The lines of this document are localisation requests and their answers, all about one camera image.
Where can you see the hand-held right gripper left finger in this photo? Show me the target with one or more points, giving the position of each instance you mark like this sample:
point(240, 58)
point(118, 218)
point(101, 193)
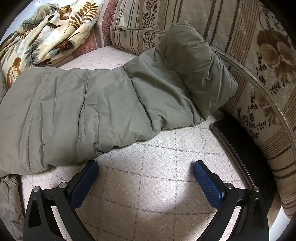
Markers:
point(84, 183)

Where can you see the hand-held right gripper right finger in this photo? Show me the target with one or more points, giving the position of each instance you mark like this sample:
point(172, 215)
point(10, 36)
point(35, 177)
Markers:
point(207, 185)

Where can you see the grey puffer jacket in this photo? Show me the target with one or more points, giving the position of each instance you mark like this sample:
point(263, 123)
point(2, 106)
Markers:
point(92, 104)

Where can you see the pink brown sofa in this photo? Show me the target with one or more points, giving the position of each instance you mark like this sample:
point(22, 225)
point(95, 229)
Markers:
point(92, 44)

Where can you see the leaf print fleece blanket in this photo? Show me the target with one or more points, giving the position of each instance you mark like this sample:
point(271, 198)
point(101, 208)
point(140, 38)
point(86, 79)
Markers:
point(46, 39)

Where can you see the striped floral sofa cushion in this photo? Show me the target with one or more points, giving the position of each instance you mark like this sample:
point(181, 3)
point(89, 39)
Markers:
point(254, 34)

